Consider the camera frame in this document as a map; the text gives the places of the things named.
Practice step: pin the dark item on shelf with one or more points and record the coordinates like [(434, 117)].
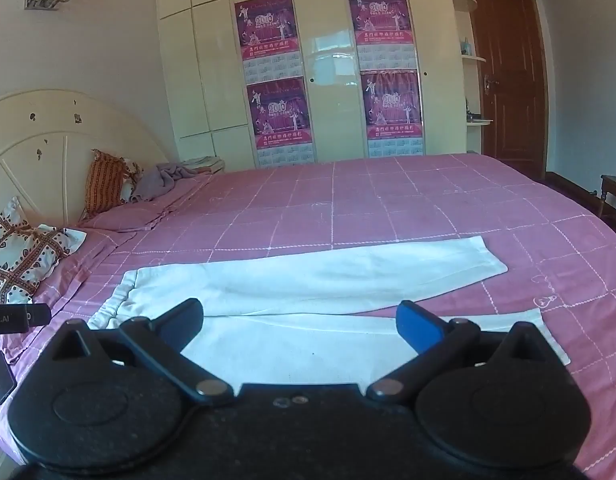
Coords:
[(472, 116)]

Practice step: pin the folded light clothes stack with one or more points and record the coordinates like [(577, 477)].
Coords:
[(205, 164)]

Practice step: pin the pink checked bed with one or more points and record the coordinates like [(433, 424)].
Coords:
[(388, 200)]

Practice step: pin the cream corner shelf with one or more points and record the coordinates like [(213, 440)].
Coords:
[(470, 90)]

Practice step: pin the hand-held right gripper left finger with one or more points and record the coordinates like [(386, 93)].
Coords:
[(185, 317)]

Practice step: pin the white floral pillow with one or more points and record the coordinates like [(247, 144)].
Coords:
[(130, 180)]

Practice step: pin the grey purple cloth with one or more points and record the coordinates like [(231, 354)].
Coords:
[(160, 177)]

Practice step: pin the cream wooden headboard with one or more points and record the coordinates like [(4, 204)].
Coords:
[(43, 160)]

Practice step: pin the cream glossy wardrobe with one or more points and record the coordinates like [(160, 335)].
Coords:
[(328, 60)]

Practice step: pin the white brown patterned pillow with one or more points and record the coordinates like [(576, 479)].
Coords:
[(23, 255)]

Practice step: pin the brown wooden door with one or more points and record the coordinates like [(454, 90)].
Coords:
[(508, 75)]

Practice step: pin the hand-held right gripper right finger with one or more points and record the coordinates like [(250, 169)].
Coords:
[(418, 322)]

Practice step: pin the black smartphone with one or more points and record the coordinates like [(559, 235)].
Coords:
[(0, 377)]

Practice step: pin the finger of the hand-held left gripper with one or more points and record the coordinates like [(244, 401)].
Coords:
[(38, 314)]

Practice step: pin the purple wall calendar poster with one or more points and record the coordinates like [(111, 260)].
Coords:
[(267, 27), (394, 112), (380, 20), (280, 120)]

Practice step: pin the white pants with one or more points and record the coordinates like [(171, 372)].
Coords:
[(308, 280)]

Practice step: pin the orange striped pillow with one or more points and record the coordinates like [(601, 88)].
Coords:
[(104, 185)]

